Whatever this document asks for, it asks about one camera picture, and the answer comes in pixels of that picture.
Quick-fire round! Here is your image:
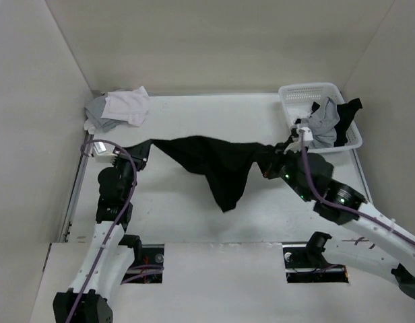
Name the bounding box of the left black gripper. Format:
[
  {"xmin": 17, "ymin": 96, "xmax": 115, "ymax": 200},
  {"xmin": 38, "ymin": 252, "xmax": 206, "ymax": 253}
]
[{"xmin": 110, "ymin": 140, "xmax": 152, "ymax": 200}]

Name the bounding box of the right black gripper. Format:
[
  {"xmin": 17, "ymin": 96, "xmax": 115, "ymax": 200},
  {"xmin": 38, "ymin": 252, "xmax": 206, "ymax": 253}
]
[{"xmin": 253, "ymin": 140, "xmax": 312, "ymax": 201}]

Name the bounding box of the black tank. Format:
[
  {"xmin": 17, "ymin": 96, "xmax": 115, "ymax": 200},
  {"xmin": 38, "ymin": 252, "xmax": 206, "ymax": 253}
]
[
  {"xmin": 309, "ymin": 97, "xmax": 363, "ymax": 147},
  {"xmin": 126, "ymin": 135, "xmax": 279, "ymax": 213}
]

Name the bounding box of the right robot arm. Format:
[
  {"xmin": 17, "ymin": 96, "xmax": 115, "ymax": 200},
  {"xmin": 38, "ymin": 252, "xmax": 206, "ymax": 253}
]
[{"xmin": 256, "ymin": 144, "xmax": 415, "ymax": 300}]

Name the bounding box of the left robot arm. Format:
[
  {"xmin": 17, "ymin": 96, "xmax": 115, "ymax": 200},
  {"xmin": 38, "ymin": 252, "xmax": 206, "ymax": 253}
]
[{"xmin": 53, "ymin": 139, "xmax": 151, "ymax": 322}]

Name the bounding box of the folded white tank top underneath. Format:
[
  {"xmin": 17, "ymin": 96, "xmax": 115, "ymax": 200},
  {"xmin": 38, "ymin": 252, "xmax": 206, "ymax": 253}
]
[{"xmin": 84, "ymin": 119, "xmax": 96, "ymax": 135}]

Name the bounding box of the folded grey tank top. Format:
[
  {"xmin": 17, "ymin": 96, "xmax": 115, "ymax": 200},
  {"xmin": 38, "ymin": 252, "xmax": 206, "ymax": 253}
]
[{"xmin": 84, "ymin": 95, "xmax": 122, "ymax": 133}]

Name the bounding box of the grey tank top in basket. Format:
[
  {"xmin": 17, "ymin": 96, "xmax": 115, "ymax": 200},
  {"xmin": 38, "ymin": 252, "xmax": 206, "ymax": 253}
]
[{"xmin": 295, "ymin": 97, "xmax": 340, "ymax": 149}]

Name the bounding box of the black tank top over rim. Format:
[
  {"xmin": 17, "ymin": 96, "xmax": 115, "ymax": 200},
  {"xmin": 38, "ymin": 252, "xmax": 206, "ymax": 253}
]
[{"xmin": 309, "ymin": 97, "xmax": 363, "ymax": 147}]

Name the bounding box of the white plastic laundry basket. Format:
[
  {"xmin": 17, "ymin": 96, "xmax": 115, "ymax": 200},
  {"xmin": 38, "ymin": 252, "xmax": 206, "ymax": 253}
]
[{"xmin": 278, "ymin": 82, "xmax": 362, "ymax": 153}]

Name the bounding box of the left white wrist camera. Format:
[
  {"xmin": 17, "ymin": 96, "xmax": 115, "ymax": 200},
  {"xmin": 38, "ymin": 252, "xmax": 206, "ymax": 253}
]
[{"xmin": 87, "ymin": 142, "xmax": 117, "ymax": 164}]

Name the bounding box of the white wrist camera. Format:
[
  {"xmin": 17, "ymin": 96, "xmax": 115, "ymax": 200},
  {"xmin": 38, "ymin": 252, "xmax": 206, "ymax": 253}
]
[
  {"xmin": 284, "ymin": 124, "xmax": 313, "ymax": 153},
  {"xmin": 87, "ymin": 142, "xmax": 117, "ymax": 164}
]

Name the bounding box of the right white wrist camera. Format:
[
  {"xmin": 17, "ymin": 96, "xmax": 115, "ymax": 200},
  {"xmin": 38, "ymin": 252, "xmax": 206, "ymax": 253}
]
[{"xmin": 284, "ymin": 124, "xmax": 313, "ymax": 153}]

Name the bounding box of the right metal table rail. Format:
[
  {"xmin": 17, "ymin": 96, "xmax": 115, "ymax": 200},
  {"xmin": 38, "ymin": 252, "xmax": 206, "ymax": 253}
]
[{"xmin": 350, "ymin": 149, "xmax": 373, "ymax": 203}]

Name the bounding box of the metal table rail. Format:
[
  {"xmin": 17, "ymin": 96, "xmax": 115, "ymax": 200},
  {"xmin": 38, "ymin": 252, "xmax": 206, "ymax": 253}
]
[
  {"xmin": 350, "ymin": 149, "xmax": 373, "ymax": 203},
  {"xmin": 56, "ymin": 148, "xmax": 88, "ymax": 242}
]

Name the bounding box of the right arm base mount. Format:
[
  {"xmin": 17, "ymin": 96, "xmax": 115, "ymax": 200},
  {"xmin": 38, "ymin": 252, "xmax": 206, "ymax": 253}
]
[{"xmin": 282, "ymin": 231, "xmax": 348, "ymax": 283}]

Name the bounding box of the left metal table rail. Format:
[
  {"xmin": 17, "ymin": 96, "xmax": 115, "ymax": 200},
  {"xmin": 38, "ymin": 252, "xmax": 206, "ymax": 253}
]
[{"xmin": 56, "ymin": 148, "xmax": 88, "ymax": 242}]

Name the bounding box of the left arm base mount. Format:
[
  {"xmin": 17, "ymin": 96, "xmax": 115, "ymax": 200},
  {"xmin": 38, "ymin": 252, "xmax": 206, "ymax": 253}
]
[{"xmin": 123, "ymin": 244, "xmax": 164, "ymax": 284}]

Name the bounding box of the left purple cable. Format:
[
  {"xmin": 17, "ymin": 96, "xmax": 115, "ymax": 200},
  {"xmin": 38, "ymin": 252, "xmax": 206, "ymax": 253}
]
[{"xmin": 62, "ymin": 139, "xmax": 164, "ymax": 323}]

